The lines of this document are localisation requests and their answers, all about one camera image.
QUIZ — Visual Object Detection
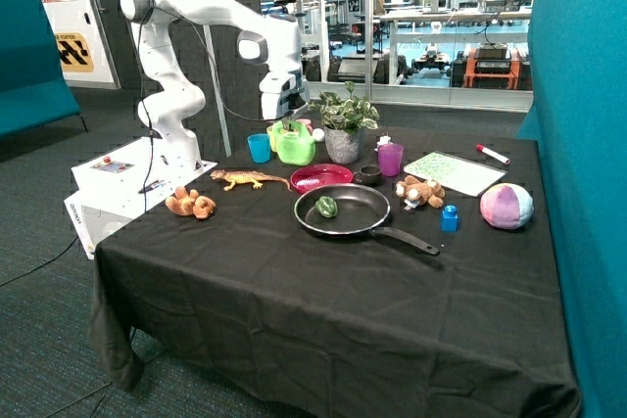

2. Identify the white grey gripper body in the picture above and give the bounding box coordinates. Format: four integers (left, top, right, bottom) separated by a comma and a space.
260, 70, 310, 120

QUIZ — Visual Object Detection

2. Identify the green plastic watering can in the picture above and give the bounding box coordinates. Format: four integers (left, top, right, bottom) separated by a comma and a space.
273, 120, 316, 166

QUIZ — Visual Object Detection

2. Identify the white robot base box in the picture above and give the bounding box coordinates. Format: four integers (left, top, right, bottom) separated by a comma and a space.
65, 137, 216, 259

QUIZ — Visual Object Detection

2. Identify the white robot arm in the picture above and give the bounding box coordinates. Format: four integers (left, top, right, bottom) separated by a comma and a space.
121, 0, 310, 171

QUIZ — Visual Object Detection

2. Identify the potted plant in grey pot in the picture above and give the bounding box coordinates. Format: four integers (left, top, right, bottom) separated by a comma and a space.
308, 81, 379, 163

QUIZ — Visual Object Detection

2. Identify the magenta plastic plate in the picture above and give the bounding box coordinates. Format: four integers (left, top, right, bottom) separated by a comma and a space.
290, 163, 354, 194

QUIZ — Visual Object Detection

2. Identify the pink mug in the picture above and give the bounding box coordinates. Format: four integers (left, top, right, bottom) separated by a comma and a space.
297, 118, 314, 135

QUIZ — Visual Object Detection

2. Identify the yellow plastic cup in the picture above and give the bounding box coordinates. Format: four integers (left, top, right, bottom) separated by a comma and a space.
266, 125, 277, 153

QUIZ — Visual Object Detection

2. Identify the blue plastic cup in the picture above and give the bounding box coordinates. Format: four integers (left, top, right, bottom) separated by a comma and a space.
247, 133, 271, 163

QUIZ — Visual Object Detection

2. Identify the orange toy lizard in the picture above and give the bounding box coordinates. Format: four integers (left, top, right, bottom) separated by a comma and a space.
210, 169, 292, 192

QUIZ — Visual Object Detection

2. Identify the green toy pepper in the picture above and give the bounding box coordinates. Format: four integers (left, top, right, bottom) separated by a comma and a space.
314, 196, 339, 218

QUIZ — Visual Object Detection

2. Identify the small white object behind cup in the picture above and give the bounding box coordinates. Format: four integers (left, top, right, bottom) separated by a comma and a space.
375, 134, 392, 151

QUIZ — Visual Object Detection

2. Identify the small black bowl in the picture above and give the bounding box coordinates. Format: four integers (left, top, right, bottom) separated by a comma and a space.
354, 164, 382, 187

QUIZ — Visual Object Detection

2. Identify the black frying pan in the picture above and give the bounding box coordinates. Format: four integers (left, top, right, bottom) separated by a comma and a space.
294, 183, 439, 255

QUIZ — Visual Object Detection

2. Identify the purple plastic cup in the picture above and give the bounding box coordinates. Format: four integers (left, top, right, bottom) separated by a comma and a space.
378, 143, 404, 177

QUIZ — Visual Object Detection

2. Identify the orange plush teddy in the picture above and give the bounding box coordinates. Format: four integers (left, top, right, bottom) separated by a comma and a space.
166, 186, 216, 220

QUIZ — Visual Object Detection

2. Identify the brown white plush toy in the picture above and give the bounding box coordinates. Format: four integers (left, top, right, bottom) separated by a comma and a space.
395, 175, 446, 210

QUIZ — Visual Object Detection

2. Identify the black tablecloth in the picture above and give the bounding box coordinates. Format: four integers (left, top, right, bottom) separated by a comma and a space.
89, 137, 582, 417

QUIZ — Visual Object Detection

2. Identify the white board with green pattern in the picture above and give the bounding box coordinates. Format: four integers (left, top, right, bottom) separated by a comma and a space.
404, 151, 507, 197

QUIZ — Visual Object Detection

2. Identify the blue toy block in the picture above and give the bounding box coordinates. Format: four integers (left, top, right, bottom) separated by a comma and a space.
440, 205, 458, 232

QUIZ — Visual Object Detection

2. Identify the red whiteboard marker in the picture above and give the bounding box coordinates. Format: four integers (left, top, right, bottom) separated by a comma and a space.
476, 144, 510, 165

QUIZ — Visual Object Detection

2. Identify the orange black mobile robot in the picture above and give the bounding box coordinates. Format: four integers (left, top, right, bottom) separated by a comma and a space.
450, 42, 533, 91

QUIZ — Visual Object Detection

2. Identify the yellow black sign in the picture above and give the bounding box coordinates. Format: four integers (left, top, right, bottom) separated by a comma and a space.
55, 32, 94, 73

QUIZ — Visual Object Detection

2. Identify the pastel plush ball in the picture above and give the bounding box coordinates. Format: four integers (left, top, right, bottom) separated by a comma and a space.
480, 183, 534, 230

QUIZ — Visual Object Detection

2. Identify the teal sofa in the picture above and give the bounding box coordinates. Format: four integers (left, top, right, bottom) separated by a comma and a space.
1, 0, 81, 137

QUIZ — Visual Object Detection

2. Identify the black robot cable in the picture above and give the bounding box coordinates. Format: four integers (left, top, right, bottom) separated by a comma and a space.
131, 4, 275, 213

